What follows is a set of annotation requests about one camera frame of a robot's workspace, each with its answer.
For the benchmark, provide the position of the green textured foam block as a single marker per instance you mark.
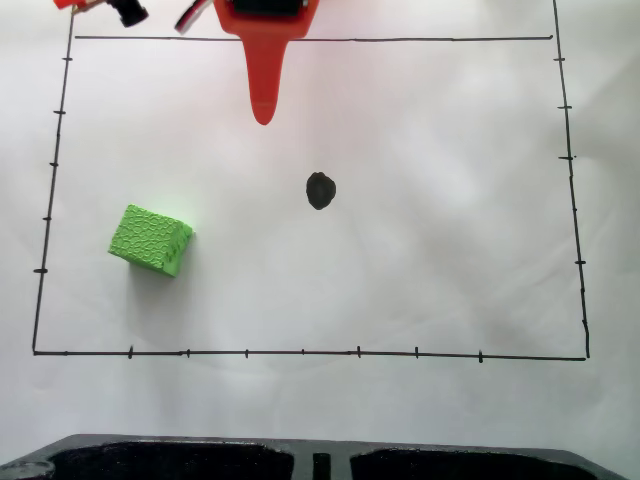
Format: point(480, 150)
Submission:
point(145, 237)

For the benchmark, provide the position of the black dot mark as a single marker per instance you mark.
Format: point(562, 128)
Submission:
point(320, 190)

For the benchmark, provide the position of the black plastic tray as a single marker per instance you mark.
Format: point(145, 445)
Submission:
point(320, 457)

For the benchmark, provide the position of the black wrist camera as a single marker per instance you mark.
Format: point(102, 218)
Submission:
point(129, 11)

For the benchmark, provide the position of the orange camera mount bracket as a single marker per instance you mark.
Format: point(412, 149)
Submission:
point(67, 3)

